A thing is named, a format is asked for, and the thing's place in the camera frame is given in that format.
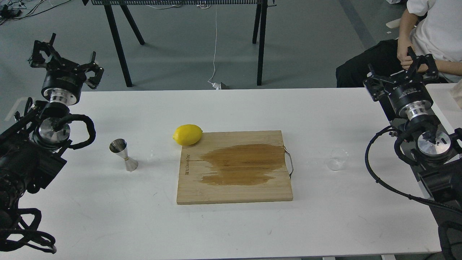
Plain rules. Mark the white side table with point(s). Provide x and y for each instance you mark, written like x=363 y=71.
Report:
x=445 y=106

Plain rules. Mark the black metal table frame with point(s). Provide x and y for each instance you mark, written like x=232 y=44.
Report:
x=152 y=41

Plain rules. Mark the yellow lemon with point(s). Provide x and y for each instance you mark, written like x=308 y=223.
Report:
x=186 y=135

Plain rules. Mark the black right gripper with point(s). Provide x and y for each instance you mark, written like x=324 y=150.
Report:
x=409 y=94

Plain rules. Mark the wooden cutting board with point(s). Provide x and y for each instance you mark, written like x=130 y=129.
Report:
x=234 y=167

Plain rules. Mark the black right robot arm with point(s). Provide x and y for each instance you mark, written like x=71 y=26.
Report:
x=420 y=142

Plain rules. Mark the seated person white shirt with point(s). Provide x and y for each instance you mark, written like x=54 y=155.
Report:
x=429 y=27

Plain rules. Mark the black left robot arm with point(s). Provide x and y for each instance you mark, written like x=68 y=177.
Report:
x=32 y=148

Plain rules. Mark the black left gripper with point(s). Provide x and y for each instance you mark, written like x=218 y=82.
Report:
x=63 y=83

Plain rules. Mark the clear plastic cup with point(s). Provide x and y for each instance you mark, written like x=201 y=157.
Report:
x=337 y=160

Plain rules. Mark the steel jigger measuring cup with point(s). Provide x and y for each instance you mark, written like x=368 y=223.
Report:
x=120 y=148

